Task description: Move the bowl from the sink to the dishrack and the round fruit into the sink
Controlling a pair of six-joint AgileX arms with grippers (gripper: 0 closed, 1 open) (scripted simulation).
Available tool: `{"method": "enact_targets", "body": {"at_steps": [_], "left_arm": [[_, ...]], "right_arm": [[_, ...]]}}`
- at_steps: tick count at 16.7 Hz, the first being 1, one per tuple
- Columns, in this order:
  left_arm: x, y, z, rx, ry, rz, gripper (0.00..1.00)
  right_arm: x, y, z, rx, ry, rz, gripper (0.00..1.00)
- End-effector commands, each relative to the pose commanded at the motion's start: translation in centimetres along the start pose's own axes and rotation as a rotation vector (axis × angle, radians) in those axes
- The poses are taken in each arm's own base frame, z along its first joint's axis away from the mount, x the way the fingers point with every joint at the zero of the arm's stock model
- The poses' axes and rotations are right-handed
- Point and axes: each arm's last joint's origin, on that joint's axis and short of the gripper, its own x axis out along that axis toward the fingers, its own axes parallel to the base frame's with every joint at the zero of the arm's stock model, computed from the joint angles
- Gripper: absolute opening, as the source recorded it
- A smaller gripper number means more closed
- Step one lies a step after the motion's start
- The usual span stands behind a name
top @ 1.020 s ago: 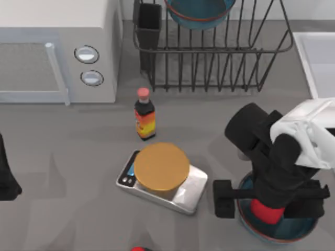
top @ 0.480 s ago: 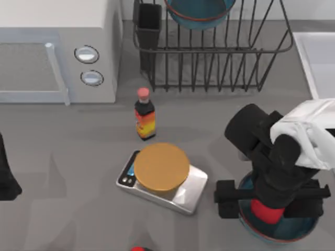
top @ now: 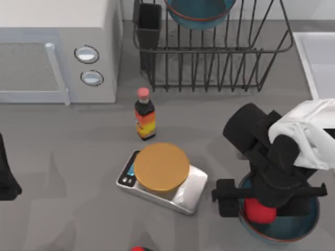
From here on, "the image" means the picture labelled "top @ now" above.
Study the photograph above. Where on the blue bowl with red rim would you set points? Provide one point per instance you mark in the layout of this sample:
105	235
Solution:
199	13
282	227

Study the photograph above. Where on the red apple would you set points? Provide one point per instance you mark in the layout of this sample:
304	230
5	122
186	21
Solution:
259	213

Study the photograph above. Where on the silver kitchen scale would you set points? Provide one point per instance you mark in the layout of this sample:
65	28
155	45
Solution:
192	191

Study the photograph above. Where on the round orange scale plate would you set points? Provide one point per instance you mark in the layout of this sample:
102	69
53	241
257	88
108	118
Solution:
162	167

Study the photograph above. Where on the red round object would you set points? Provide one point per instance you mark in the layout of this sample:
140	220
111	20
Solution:
138	249

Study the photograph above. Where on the dark bottle with red cap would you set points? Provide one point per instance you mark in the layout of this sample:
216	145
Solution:
145	123

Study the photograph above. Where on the white sink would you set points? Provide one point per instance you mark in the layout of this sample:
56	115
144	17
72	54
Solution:
319	60

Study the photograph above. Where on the round silver microwave knob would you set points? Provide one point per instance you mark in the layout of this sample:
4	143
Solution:
91	78
86	54

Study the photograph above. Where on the black cutlery holder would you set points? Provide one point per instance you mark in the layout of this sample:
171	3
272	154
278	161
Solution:
147	23

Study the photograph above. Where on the pale microwave oven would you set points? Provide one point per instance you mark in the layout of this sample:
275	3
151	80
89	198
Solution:
107	39

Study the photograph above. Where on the glass microwave door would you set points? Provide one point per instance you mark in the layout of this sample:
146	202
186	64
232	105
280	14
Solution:
23	65

